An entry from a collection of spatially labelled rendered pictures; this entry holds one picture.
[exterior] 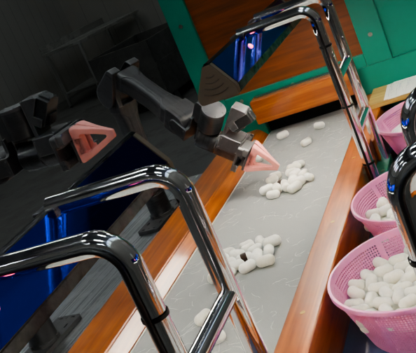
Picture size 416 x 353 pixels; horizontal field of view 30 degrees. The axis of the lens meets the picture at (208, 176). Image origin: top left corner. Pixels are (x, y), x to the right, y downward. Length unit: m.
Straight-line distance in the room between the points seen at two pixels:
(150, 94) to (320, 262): 0.76
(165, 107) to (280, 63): 0.47
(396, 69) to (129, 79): 0.71
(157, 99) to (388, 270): 0.83
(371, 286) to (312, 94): 0.99
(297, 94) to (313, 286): 0.99
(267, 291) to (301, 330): 0.22
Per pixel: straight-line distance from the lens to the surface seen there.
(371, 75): 2.14
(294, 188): 1.70
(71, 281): 0.80
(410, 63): 2.13
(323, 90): 2.11
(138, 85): 1.91
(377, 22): 2.11
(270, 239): 1.47
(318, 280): 1.24
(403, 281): 1.21
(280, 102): 2.14
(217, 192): 1.85
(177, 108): 1.84
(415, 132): 0.71
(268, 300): 1.29
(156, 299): 0.68
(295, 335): 1.11
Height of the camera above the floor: 1.30
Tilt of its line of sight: 16 degrees down
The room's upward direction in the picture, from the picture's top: 23 degrees counter-clockwise
